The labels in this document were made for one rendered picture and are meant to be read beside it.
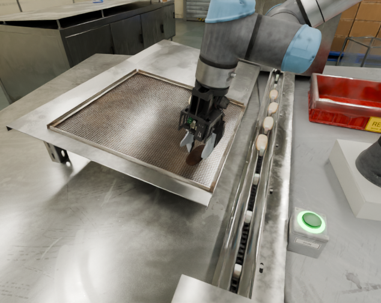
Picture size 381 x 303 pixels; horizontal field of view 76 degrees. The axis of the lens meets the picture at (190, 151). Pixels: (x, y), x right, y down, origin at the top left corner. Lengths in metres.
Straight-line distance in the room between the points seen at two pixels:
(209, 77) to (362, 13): 4.79
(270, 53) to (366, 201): 0.45
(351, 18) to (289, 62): 4.74
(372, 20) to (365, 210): 4.63
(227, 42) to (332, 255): 0.51
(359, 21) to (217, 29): 4.81
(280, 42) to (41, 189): 0.72
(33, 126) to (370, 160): 0.92
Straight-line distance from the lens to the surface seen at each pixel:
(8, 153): 1.06
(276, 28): 0.46
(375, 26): 5.28
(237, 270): 0.53
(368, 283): 0.68
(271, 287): 0.54
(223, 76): 0.47
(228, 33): 0.45
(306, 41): 0.46
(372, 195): 0.76
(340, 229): 0.73
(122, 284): 0.59
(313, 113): 1.12
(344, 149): 0.88
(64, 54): 2.37
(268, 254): 0.57
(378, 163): 0.78
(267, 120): 1.00
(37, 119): 0.85
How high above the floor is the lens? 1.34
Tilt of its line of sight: 37 degrees down
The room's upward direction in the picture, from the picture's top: straight up
